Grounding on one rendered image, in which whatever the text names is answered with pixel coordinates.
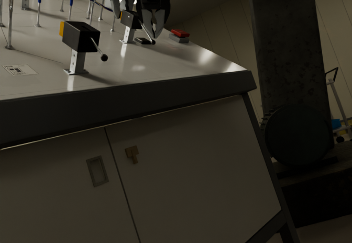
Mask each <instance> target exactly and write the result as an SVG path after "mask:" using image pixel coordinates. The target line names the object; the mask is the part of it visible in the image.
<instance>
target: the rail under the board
mask: <svg viewBox="0 0 352 243"><path fill-rule="evenodd" d="M256 88H257V86H256V83H255V80H254V77H253V75H252V72H251V70H250V71H241V72H234V73H225V74H217V75H209V76H201V77H196V78H188V79H179V80H171V81H163V82H155V83H147V84H138V85H130V86H122V87H114V88H109V89H101V90H92V91H85V92H76V93H68V94H60V95H51V96H44V97H35V98H27V99H22V100H14V101H6V102H0V149H3V148H7V147H12V146H16V145H21V144H24V143H29V142H33V141H37V140H42V139H47V138H51V137H55V136H60V135H65V134H69V133H72V132H77V131H81V130H86V129H90V128H95V127H99V126H104V125H108V124H113V123H117V122H122V121H125V120H129V119H134V118H138V117H143V116H147V115H152V114H156V113H161V112H165V111H170V110H173V109H177V108H182V107H187V106H191V105H195V104H200V103H205V102H209V101H213V100H218V99H221V98H226V97H230V96H235V95H239V94H242V93H247V92H249V91H252V90H255V89H256Z"/></svg>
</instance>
